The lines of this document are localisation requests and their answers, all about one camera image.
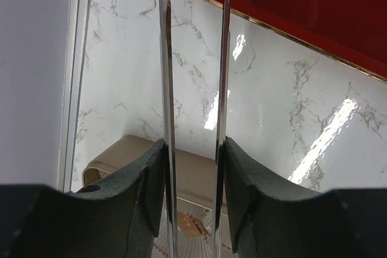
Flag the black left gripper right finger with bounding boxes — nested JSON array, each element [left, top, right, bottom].
[[225, 138, 386, 257]]

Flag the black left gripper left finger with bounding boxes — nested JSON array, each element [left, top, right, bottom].
[[1, 139, 166, 257]]

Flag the metal tongs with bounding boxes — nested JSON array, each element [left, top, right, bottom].
[[158, 0, 230, 257]]

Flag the brown square chocolate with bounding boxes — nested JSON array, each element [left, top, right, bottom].
[[177, 212, 202, 239]]

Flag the red chocolate tray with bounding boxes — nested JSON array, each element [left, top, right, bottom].
[[204, 0, 386, 81]]

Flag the left aluminium frame post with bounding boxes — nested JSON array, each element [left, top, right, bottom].
[[57, 0, 91, 192]]

